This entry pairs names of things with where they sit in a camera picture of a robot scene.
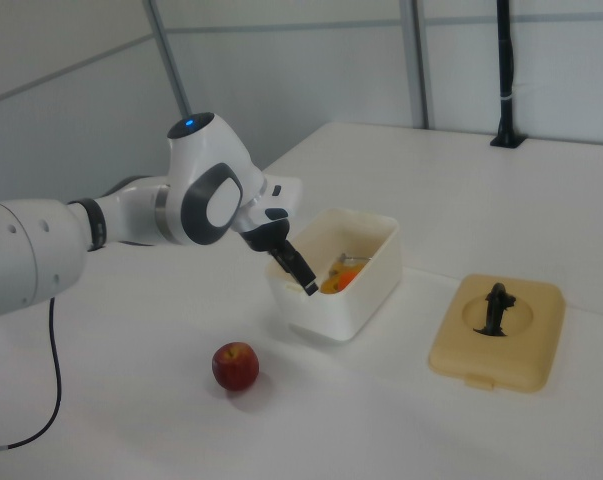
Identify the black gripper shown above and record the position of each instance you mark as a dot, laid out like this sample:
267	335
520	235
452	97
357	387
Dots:
266	236

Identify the orange toy fruit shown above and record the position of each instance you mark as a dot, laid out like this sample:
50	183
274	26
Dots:
349	279

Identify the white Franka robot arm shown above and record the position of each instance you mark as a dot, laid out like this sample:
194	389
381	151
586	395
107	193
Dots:
31	250

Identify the white plastic container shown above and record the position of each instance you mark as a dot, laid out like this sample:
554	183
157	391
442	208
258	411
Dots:
341	310

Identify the yellow tool with metal parts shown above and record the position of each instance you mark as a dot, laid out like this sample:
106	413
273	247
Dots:
328	286

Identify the red toy apple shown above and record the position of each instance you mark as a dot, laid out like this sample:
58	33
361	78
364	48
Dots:
235	367

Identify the grey partition post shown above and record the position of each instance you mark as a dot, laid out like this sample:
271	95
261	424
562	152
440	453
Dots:
415	65

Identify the black camera pole with base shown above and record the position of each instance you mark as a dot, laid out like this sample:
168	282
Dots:
506	75

